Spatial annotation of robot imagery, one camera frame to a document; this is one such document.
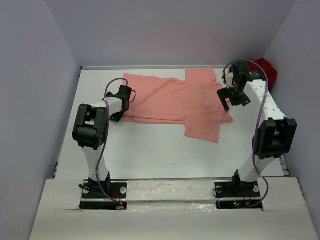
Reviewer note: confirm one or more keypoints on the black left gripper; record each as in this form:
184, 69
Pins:
117, 116

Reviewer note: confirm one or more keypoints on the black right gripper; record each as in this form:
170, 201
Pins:
226, 93

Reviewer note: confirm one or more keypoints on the pink t shirt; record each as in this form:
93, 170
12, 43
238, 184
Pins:
192, 102

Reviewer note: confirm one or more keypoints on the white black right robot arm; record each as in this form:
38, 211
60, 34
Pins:
274, 131

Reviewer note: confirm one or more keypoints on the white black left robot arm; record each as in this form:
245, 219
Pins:
91, 130

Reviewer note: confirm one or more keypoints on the red t shirt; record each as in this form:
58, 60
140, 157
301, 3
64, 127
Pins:
270, 71

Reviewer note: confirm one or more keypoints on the white foam strip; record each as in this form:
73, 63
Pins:
170, 195

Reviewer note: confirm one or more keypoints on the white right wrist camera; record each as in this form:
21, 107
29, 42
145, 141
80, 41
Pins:
228, 79

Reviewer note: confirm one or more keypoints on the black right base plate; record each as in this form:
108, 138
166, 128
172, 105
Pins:
230, 197

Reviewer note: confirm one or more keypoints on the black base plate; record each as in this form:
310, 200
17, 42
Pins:
92, 198
230, 197

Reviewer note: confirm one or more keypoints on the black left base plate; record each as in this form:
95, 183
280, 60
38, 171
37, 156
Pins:
92, 198

